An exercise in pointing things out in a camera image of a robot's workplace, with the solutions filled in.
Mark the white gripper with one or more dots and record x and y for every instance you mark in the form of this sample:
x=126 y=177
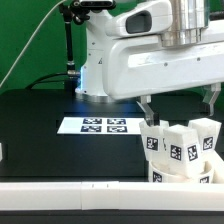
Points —
x=142 y=66

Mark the white round stool seat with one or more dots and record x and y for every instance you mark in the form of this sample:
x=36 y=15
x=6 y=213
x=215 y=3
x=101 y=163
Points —
x=161 y=174

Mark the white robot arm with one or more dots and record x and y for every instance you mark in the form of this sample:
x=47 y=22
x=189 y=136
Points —
x=191 y=18

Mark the white fiducial marker sheet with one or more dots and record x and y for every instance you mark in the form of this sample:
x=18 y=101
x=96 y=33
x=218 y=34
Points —
x=100 y=126

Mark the white block at left edge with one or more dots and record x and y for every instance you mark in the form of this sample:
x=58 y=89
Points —
x=1 y=152

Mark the white right barrier rail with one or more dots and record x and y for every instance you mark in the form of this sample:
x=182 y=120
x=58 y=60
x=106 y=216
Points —
x=218 y=165

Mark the white barrier rail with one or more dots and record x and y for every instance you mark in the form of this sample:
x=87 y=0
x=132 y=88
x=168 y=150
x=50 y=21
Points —
x=218 y=165
x=111 y=195

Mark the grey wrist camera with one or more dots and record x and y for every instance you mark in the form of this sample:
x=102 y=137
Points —
x=151 y=17

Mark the white front barrier rail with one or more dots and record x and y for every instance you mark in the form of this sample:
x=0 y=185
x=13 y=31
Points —
x=111 y=195

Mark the black overhead camera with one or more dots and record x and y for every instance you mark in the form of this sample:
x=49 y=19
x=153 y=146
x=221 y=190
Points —
x=95 y=4

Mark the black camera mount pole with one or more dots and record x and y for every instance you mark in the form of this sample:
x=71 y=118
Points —
x=67 y=17

